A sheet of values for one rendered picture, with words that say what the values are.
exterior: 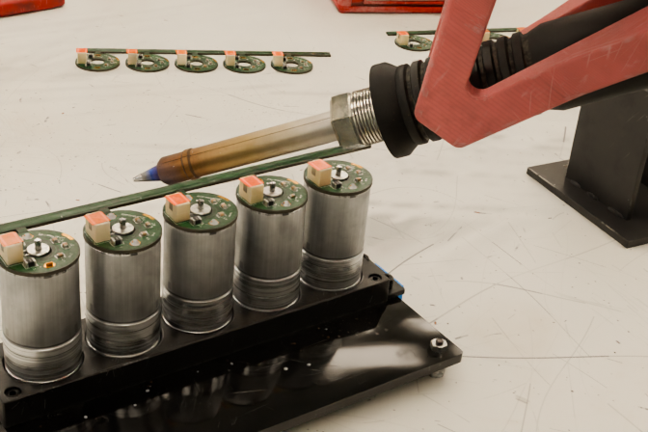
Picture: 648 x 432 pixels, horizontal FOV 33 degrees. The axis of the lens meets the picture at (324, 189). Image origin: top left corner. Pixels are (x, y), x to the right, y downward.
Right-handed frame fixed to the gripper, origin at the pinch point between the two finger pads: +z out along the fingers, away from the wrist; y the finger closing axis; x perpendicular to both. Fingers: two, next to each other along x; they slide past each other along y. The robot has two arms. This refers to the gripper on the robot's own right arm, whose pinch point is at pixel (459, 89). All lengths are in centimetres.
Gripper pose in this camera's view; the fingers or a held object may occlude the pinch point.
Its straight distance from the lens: 27.4
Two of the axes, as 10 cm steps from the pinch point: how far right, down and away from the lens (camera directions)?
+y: -1.7, 4.6, -8.7
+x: 8.1, 5.7, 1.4
